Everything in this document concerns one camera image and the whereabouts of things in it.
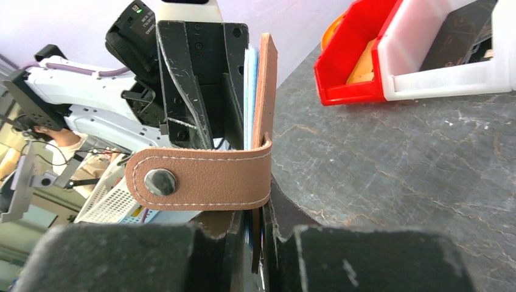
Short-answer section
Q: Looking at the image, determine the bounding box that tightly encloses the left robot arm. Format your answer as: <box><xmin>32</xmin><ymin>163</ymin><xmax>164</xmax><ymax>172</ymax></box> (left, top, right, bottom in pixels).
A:
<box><xmin>2</xmin><ymin>1</ymin><xmax>249</xmax><ymax>151</ymax></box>

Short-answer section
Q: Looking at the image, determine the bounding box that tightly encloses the tan item in red bin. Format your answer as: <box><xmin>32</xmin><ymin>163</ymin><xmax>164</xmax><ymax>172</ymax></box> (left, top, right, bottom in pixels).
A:
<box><xmin>346</xmin><ymin>40</ymin><xmax>375</xmax><ymax>85</ymax></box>

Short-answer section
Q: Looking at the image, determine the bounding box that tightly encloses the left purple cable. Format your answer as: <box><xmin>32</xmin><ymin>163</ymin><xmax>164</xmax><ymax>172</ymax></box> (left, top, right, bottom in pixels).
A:
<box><xmin>0</xmin><ymin>52</ymin><xmax>131</xmax><ymax>78</ymax></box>

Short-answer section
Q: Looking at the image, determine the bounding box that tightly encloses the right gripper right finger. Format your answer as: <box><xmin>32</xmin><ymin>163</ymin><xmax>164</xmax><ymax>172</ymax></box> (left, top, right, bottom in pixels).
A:
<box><xmin>262</xmin><ymin>181</ymin><xmax>475</xmax><ymax>291</ymax></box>

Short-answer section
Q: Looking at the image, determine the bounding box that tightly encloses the red plastic bin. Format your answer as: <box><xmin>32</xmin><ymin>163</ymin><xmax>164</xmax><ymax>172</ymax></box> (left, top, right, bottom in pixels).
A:
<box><xmin>314</xmin><ymin>0</ymin><xmax>402</xmax><ymax>106</ymax></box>

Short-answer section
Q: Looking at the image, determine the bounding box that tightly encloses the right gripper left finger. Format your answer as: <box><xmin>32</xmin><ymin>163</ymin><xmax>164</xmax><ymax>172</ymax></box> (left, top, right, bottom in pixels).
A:
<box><xmin>13</xmin><ymin>211</ymin><xmax>243</xmax><ymax>291</ymax></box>

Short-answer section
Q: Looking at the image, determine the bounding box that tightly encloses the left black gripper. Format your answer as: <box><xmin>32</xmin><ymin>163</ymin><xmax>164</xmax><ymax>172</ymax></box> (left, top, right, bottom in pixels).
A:
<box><xmin>156</xmin><ymin>21</ymin><xmax>248</xmax><ymax>150</ymax></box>

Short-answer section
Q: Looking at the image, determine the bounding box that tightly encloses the tan leather card holder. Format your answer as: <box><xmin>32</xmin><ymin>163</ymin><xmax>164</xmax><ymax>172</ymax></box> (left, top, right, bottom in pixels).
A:
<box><xmin>125</xmin><ymin>33</ymin><xmax>279</xmax><ymax>275</ymax></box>

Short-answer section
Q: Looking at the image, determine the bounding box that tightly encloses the black wallet in bin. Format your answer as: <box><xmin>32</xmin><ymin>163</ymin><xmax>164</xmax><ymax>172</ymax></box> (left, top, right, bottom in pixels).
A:
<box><xmin>420</xmin><ymin>1</ymin><xmax>497</xmax><ymax>71</ymax></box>

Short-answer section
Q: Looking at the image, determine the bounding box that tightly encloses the white middle plastic bin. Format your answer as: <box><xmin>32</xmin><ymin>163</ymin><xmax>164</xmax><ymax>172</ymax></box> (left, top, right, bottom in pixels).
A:
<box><xmin>378</xmin><ymin>0</ymin><xmax>515</xmax><ymax>101</ymax></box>

